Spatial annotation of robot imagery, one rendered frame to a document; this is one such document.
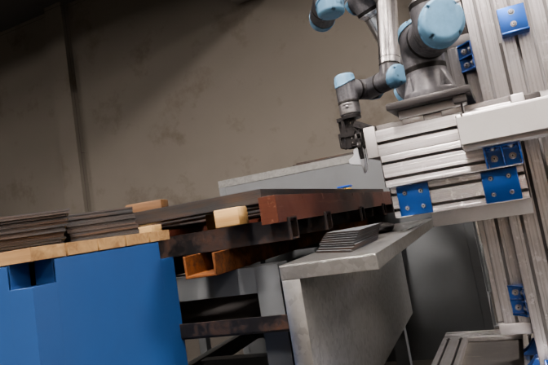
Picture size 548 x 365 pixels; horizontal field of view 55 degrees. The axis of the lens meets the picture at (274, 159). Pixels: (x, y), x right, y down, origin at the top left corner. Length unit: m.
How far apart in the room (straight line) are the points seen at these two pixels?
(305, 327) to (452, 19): 0.83
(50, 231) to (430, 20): 1.00
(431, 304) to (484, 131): 1.50
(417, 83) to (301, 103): 4.12
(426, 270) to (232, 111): 3.73
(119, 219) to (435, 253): 1.84
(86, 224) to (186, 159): 5.10
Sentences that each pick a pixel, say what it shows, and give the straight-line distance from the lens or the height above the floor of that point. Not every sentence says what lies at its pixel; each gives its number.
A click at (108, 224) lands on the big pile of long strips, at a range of 1.15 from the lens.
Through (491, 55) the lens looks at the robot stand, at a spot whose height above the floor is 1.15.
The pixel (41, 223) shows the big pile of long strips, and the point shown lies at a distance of 1.00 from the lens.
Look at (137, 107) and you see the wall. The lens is 6.71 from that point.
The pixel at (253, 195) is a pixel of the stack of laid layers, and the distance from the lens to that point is 1.17.
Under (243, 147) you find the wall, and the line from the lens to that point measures 5.83.
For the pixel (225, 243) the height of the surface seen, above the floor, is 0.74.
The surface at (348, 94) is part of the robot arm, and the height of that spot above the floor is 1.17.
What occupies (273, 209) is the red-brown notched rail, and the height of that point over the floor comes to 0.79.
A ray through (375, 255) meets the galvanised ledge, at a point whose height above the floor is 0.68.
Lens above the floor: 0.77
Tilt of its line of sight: 7 degrees up
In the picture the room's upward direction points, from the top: 9 degrees counter-clockwise
